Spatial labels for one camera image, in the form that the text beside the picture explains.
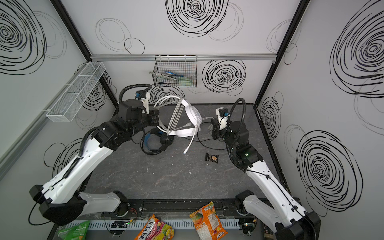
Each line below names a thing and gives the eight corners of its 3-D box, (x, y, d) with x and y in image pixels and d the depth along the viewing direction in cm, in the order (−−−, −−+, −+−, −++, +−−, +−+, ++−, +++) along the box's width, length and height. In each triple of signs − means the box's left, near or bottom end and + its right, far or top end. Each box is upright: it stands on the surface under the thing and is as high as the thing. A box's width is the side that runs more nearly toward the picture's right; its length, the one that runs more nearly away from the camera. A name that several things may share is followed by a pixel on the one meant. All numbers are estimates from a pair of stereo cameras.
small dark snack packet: (204, 160, 93) (204, 158, 91) (205, 154, 95) (205, 152, 93) (217, 163, 91) (217, 161, 89) (218, 157, 94) (218, 155, 92)
